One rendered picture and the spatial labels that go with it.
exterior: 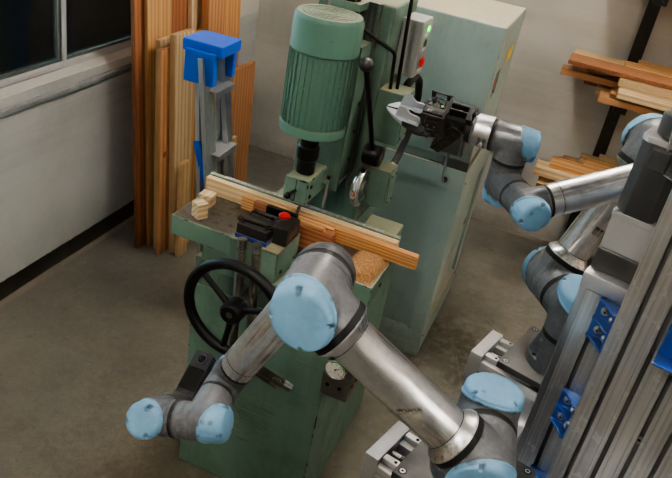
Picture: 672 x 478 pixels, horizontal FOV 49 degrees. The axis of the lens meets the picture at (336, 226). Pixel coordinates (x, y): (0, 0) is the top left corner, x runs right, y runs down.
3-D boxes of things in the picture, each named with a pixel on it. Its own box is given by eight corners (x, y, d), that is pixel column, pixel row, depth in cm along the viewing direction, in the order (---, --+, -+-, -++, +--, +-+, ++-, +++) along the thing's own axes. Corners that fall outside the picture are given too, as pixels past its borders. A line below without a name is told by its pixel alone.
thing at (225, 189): (204, 191, 216) (206, 176, 214) (208, 189, 218) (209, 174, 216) (393, 258, 201) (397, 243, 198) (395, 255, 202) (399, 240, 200)
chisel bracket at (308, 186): (281, 202, 200) (285, 174, 196) (302, 184, 212) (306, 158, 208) (305, 211, 198) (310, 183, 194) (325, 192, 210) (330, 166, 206)
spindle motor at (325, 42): (266, 130, 188) (282, 9, 173) (295, 112, 203) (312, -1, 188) (328, 150, 184) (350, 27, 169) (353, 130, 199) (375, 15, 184)
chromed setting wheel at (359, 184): (343, 211, 208) (351, 172, 202) (359, 195, 218) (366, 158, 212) (353, 214, 207) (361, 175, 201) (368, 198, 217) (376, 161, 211)
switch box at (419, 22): (391, 73, 207) (403, 16, 199) (402, 65, 216) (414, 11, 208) (412, 79, 206) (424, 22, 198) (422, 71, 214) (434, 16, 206)
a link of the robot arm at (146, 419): (159, 445, 138) (119, 439, 140) (185, 434, 148) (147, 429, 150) (163, 402, 138) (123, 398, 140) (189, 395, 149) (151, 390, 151)
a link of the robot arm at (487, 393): (510, 424, 148) (529, 373, 142) (507, 472, 136) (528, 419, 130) (452, 406, 150) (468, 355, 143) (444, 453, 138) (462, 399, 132)
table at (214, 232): (149, 246, 197) (150, 227, 194) (208, 204, 222) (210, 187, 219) (355, 326, 181) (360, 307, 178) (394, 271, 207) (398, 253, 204)
